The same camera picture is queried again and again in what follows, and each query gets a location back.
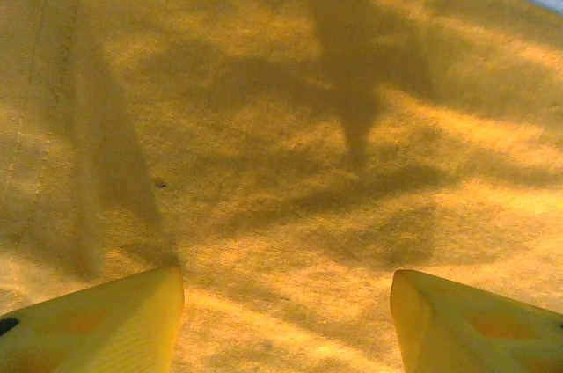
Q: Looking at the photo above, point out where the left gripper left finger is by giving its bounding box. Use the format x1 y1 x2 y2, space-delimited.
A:
0 266 186 373

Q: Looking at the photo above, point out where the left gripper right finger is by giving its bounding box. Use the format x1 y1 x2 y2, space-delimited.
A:
390 268 563 373

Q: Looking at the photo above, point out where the yellow t-shirt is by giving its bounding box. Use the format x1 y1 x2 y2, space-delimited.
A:
0 0 563 373

